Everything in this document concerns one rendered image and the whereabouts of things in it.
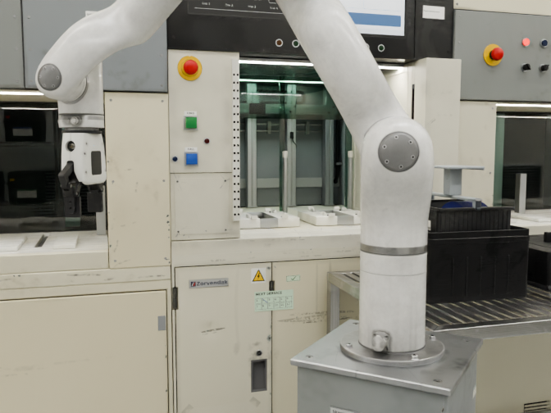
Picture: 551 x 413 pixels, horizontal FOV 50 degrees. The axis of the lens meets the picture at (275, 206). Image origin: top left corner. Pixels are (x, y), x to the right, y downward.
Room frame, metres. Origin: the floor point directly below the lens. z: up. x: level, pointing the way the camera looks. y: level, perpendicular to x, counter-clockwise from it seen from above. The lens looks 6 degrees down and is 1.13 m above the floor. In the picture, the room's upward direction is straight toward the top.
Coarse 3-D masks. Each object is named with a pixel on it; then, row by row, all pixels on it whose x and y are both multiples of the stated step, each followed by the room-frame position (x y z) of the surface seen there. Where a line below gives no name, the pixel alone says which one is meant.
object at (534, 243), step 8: (544, 232) 1.68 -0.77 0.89; (536, 240) 1.70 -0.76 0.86; (544, 240) 1.67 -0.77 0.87; (536, 248) 1.57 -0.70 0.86; (544, 248) 1.57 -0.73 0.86; (528, 256) 1.59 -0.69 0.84; (536, 256) 1.55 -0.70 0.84; (544, 256) 1.52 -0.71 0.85; (528, 264) 1.58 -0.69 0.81; (536, 264) 1.55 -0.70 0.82; (544, 264) 1.52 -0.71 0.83; (528, 272) 1.58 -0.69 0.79; (536, 272) 1.55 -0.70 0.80; (544, 272) 1.52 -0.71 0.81; (528, 280) 1.58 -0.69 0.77; (536, 280) 1.55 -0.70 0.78; (544, 280) 1.52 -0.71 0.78; (544, 288) 1.51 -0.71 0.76
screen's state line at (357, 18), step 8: (352, 16) 1.78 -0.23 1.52; (360, 16) 1.79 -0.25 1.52; (368, 16) 1.80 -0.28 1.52; (376, 16) 1.80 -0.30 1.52; (384, 16) 1.81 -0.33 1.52; (392, 16) 1.82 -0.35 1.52; (400, 16) 1.83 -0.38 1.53; (360, 24) 1.79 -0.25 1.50; (368, 24) 1.80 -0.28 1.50; (376, 24) 1.80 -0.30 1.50; (384, 24) 1.81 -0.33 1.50; (392, 24) 1.82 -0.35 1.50; (400, 24) 1.83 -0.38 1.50
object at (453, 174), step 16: (448, 176) 1.53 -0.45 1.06; (432, 192) 1.64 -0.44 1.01; (448, 192) 1.52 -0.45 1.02; (432, 208) 1.43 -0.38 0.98; (448, 208) 1.40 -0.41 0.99; (464, 208) 1.41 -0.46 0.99; (480, 208) 1.42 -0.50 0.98; (496, 208) 1.44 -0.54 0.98; (512, 208) 1.45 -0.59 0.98; (432, 224) 1.43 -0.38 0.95; (448, 224) 1.42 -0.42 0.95; (464, 224) 1.43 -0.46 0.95; (480, 224) 1.44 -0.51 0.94; (496, 224) 1.45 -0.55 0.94
